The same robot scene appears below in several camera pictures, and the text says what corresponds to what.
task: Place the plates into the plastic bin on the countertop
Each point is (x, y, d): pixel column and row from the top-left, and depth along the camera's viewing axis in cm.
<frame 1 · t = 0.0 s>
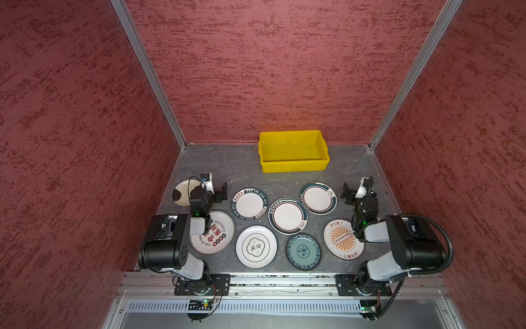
left hand: (217, 185, 93), fingers open
right hand: (353, 186, 92), fingers open
yellow plastic bin: (293, 151, 121), on the table
cream plate black blotches: (181, 192, 101), on the table
green rim HAO WEI plate: (250, 203, 97), on the table
green red ring plate: (287, 216, 94), on the table
green red ring steam plate: (318, 198, 99), on the table
white plate red characters: (218, 238, 87), on the table
white plate flower outline: (256, 247, 85), on the table
teal patterned small plate: (303, 251, 83), on the table
white plate orange sunburst: (340, 240, 87), on the table

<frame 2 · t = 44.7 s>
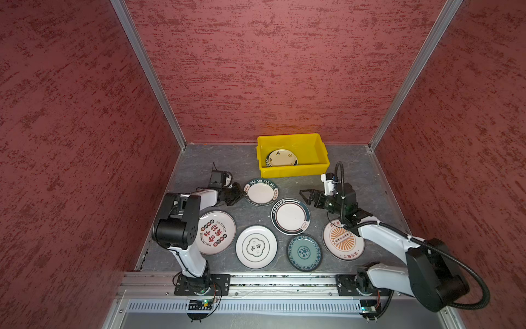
left hand: (246, 196, 96), fingers closed
right hand: (305, 196, 86), fingers open
green rim HAO WEI plate: (261, 192, 104), on the table
cream plate calligraphy: (281, 157, 116), point 2 cm above the table
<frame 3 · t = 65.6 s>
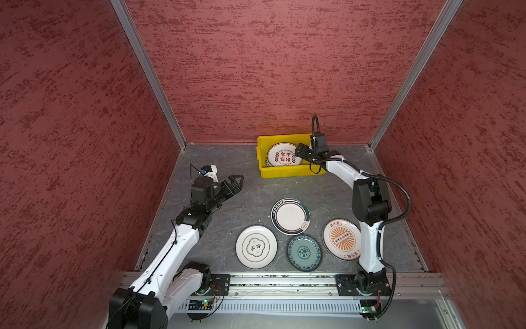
left hand: (237, 184, 79), fingers open
right hand: (302, 153, 102), fingers open
white plate red characters: (282, 154, 113), point 5 cm above the table
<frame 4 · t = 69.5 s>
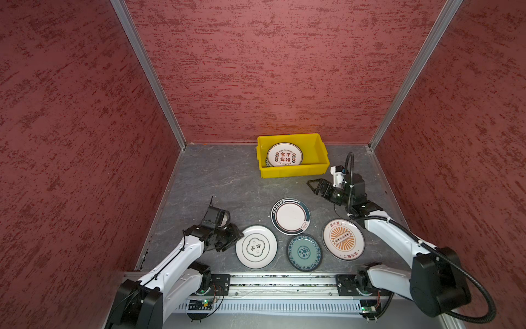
left hand: (240, 242, 83), fingers open
right hand: (311, 189, 84), fingers open
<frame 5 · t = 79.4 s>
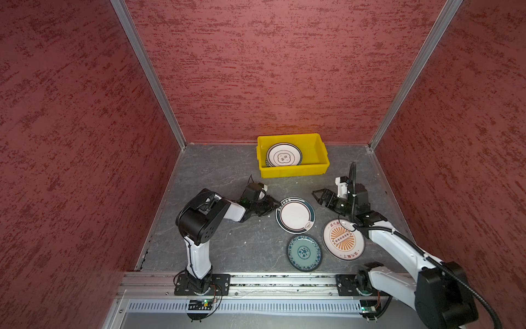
left hand: (280, 208, 93), fingers open
right hand: (317, 199, 85), fingers open
green red ring plate: (295, 215, 94), on the table
white plate flower outline: (283, 154, 112), point 6 cm above the table
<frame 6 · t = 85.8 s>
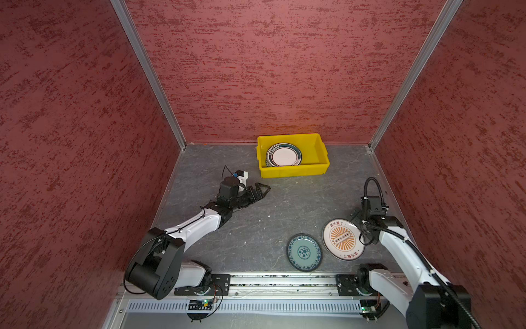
left hand: (264, 194, 84), fingers open
right hand: (358, 226, 85), fingers open
green red ring plate: (283, 154, 112), point 6 cm above the table
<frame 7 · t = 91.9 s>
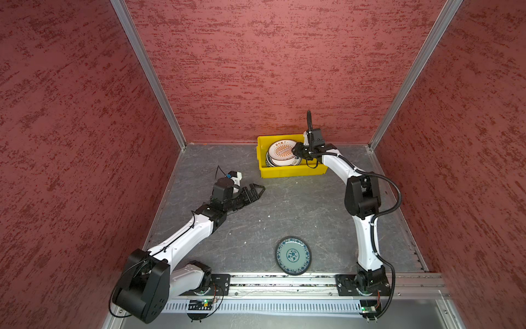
left hand: (258, 195, 82), fingers open
right hand: (295, 152, 103), fingers open
teal patterned small plate: (293, 255, 83), on the table
white plate orange sunburst: (280, 153, 109), point 8 cm above the table
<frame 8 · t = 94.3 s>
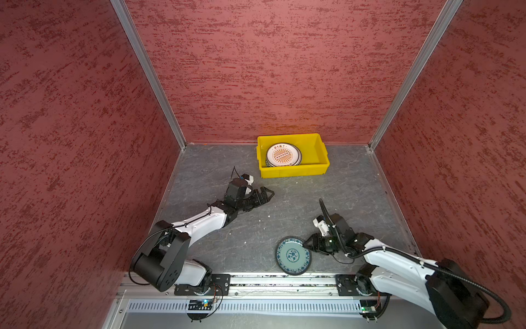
left hand: (267, 200, 86), fingers open
right hand: (306, 251, 82), fingers open
